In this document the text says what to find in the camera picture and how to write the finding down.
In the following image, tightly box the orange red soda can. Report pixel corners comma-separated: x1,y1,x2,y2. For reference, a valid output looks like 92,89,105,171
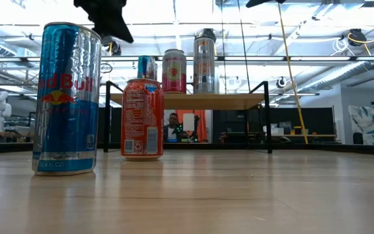
120,78,165,162

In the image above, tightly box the wooden shelf black metal frame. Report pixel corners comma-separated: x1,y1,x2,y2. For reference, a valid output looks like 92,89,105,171
104,80,273,154

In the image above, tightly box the black hanging ceiling device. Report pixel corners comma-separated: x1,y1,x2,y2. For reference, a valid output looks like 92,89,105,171
199,27,217,42
101,34,123,57

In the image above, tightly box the orange panel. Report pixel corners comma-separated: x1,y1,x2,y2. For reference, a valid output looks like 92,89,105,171
175,109,209,143

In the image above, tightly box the white teal patterned panel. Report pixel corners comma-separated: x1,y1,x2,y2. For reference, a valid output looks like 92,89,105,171
348,104,374,146

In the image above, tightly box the thin black cable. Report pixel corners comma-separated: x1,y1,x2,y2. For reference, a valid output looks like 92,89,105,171
237,0,251,92

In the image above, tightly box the white sheet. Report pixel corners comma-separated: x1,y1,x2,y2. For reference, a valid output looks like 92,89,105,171
182,112,196,132

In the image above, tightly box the black reel yellow cord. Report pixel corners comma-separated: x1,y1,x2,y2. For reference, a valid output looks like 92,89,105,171
347,28,368,46

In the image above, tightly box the person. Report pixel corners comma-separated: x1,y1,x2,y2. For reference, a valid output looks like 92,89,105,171
163,112,184,143

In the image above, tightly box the distant wooden desk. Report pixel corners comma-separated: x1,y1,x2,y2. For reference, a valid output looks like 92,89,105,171
264,122,337,144

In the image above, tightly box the white red Spindrift can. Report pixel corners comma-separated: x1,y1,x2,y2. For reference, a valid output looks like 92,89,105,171
162,48,188,94

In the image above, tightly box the yellow cable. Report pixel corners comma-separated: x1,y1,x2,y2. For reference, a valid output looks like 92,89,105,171
277,3,309,145

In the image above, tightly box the blue silver Red Bull can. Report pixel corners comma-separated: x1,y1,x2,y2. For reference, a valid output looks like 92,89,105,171
32,21,102,177

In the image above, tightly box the white Celsius can black lid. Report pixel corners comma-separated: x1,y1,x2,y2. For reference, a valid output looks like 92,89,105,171
193,36,216,94

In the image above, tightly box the black cabinet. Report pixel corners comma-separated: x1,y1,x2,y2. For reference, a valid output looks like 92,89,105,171
212,107,336,144

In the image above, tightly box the black horizontal overhead beam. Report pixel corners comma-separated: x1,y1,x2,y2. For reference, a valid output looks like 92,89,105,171
0,55,374,63

